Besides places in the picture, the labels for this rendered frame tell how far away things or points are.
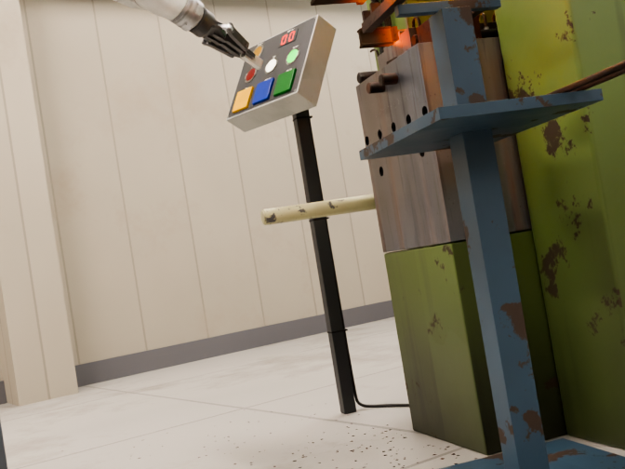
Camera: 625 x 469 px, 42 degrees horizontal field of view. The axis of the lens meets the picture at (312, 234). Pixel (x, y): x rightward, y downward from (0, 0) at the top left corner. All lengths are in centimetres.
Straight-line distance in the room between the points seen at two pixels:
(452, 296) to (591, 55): 58
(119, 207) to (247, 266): 90
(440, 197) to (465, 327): 29
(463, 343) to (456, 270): 16
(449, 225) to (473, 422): 44
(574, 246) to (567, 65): 37
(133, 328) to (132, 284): 25
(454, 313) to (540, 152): 40
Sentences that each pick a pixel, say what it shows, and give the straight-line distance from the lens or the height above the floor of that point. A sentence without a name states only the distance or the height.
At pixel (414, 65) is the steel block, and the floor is 87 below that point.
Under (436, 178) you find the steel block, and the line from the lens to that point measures 183.
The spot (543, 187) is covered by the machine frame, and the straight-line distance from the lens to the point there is 184.
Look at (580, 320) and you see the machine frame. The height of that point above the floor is 26.
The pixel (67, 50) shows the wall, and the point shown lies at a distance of 505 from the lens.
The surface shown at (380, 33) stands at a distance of 208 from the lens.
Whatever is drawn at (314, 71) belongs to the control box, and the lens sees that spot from 243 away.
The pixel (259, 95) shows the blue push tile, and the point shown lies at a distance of 250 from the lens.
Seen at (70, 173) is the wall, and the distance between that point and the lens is 486.
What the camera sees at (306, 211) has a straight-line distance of 228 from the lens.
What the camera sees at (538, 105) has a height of 67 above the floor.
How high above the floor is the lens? 48
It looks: 2 degrees up
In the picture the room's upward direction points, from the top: 9 degrees counter-clockwise
